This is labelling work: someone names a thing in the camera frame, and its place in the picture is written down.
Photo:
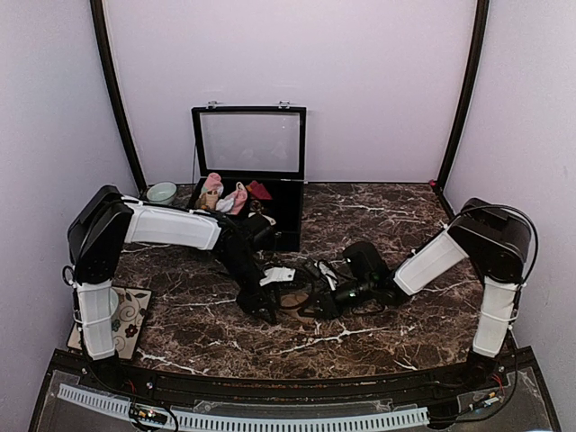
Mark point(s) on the black left frame post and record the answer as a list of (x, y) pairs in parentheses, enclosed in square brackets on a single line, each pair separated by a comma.
[(114, 94)]

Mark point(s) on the black frame post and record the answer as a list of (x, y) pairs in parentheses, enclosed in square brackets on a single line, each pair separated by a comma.
[(114, 94), (466, 94)]

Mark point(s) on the dark red folded sock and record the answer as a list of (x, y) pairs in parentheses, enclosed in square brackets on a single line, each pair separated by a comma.
[(258, 191)]

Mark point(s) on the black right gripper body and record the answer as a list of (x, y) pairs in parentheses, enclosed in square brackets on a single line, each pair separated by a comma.
[(364, 289)]

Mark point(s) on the small circuit board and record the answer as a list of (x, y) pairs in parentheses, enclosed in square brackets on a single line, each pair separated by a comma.
[(142, 413)]

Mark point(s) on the white slotted cable duct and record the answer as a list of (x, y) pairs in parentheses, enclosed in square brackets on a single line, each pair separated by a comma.
[(246, 420)]

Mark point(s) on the brown patterned small sock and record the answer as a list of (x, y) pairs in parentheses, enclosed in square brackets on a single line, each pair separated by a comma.
[(256, 206)]

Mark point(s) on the black right frame post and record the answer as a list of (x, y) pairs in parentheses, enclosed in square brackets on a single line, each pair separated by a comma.
[(466, 94)]

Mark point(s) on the cream brown block sock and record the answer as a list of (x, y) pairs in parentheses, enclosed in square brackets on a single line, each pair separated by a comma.
[(271, 220)]

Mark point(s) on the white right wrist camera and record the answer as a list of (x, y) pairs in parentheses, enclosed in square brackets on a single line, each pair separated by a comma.
[(321, 271)]

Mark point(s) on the pale green bowl at back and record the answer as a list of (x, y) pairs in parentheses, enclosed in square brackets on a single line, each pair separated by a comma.
[(162, 193)]

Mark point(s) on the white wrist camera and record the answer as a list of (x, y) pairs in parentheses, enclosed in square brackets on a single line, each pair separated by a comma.
[(277, 275), (321, 271)]

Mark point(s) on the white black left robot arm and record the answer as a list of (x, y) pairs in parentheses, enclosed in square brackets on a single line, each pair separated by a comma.
[(112, 220)]

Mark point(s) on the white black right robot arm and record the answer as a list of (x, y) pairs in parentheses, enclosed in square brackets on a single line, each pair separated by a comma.
[(500, 241)]

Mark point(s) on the beige patterned rolled sock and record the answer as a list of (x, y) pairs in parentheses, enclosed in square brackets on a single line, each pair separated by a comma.
[(207, 200)]

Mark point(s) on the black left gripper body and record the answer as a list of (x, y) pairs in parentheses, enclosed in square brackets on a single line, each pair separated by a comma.
[(245, 298)]

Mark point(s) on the pink white rolled sock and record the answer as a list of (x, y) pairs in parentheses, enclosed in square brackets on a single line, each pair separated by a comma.
[(234, 202)]

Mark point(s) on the pale green bowl on mat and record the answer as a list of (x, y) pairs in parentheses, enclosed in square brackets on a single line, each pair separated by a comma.
[(114, 301)]

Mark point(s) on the floral placemat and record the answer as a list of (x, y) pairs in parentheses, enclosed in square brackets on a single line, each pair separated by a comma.
[(132, 319)]

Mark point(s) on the black box with glass lid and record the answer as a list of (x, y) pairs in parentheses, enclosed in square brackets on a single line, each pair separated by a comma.
[(265, 144)]

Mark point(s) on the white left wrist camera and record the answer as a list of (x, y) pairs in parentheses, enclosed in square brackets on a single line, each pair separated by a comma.
[(277, 275)]

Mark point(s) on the black front table rail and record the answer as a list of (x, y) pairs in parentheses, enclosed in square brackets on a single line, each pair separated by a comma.
[(182, 389)]

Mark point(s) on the tan ribbed sock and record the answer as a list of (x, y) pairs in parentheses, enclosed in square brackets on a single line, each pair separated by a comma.
[(291, 302)]

